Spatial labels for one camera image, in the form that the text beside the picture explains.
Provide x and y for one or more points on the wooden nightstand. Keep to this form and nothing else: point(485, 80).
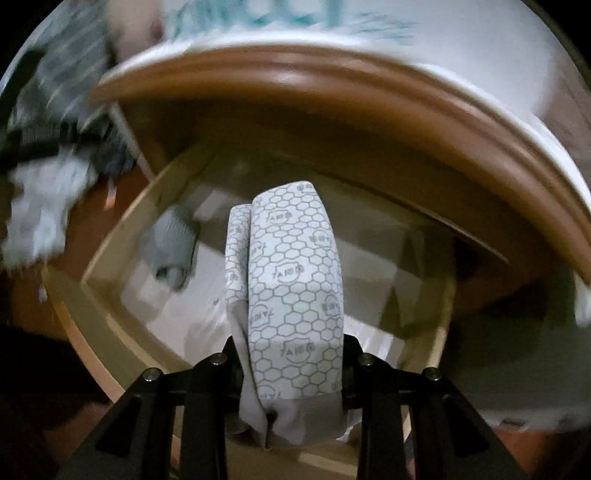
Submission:
point(323, 74)

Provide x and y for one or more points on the white grey-print cloth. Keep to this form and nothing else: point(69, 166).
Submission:
point(41, 198)

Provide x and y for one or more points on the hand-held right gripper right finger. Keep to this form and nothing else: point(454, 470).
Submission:
point(354, 364)

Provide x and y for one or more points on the grey plaid cloth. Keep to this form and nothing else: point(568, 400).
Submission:
point(69, 69)

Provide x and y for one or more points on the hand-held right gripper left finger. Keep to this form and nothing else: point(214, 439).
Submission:
point(230, 364)

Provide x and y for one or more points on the grey box lid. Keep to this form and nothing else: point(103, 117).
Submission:
point(508, 369)

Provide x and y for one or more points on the small orange tube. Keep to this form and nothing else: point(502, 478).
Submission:
point(111, 196)

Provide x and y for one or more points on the hexagon print underwear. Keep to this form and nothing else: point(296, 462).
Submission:
point(295, 286)

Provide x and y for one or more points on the dark blue patterned cloth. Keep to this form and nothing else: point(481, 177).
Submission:
point(113, 152)

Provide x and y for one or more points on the grey rolled sock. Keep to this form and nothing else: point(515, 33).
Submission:
point(168, 244)

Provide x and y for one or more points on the white cardboard shoe box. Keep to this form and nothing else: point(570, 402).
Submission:
point(485, 55)

